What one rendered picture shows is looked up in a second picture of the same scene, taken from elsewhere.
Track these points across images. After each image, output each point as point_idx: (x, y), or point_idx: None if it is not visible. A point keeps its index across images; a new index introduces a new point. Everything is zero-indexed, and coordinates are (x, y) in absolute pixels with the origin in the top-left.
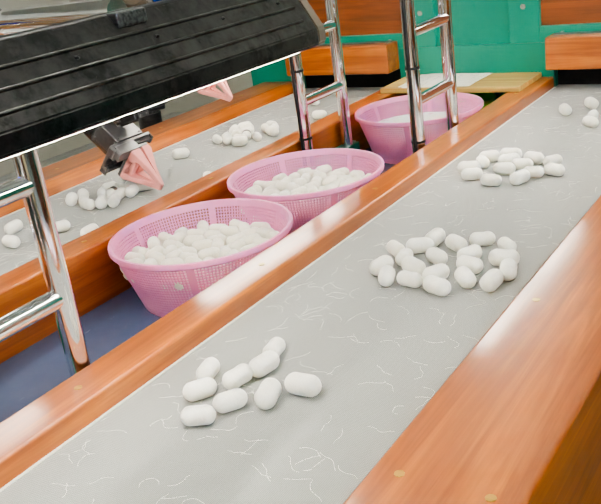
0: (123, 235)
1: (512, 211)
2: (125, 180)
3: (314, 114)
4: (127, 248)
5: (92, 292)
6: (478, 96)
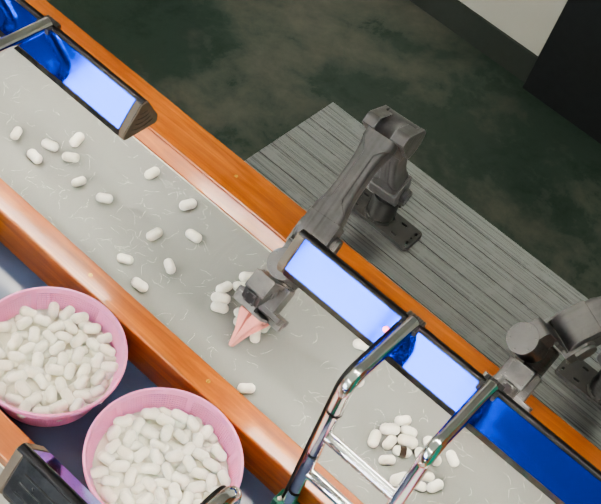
0: (88, 301)
1: None
2: (303, 325)
3: None
4: (82, 307)
5: None
6: None
